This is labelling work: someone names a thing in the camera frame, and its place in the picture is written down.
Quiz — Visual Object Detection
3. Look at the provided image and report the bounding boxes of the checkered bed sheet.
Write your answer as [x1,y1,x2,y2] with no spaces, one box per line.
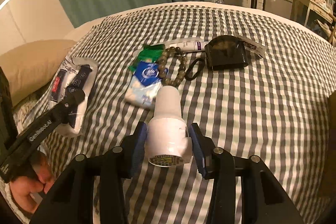
[43,3,335,223]

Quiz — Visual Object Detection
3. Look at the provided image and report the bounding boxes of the tan pillow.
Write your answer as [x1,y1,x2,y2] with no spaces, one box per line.
[1,39,76,106]

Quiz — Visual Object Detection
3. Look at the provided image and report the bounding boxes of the white dressing table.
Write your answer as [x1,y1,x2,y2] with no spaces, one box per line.
[290,0,333,27]

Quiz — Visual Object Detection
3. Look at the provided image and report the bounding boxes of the silver black snack packet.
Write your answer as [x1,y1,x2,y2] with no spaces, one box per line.
[49,57,98,138]

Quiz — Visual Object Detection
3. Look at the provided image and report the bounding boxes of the green wrapper packet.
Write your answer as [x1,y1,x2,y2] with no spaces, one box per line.
[129,44,165,73]

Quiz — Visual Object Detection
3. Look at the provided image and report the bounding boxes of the wooden bead bracelet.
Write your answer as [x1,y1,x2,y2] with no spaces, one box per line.
[157,47,189,88]

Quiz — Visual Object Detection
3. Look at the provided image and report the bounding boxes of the blue white tissue packet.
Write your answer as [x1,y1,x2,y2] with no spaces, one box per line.
[124,61,162,109]

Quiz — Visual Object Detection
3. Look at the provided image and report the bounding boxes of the person's left hand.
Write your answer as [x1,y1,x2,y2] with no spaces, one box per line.
[9,151,55,214]

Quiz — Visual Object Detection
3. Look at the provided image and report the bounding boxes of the white cream tube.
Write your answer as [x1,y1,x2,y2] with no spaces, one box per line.
[161,38,208,52]

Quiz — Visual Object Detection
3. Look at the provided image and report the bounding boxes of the black hair tie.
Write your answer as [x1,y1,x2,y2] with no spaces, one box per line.
[184,57,206,81]

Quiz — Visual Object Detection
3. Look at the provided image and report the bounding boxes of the black pouch bag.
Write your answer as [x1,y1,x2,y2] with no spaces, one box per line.
[205,35,249,71]

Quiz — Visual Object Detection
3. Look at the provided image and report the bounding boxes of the comb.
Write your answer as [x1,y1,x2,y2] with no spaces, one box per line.
[242,39,266,58]

